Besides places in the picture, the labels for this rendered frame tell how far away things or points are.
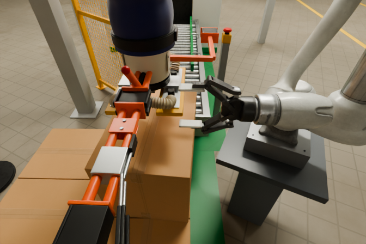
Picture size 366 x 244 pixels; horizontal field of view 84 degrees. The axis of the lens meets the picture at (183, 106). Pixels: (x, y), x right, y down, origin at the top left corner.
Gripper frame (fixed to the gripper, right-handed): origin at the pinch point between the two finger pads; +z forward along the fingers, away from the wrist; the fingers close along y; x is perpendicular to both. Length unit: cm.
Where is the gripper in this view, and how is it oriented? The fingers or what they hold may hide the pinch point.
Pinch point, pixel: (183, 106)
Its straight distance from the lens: 59.4
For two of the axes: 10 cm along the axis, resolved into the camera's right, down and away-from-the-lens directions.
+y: 0.0, 7.7, 6.4
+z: -10.0, -0.3, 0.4
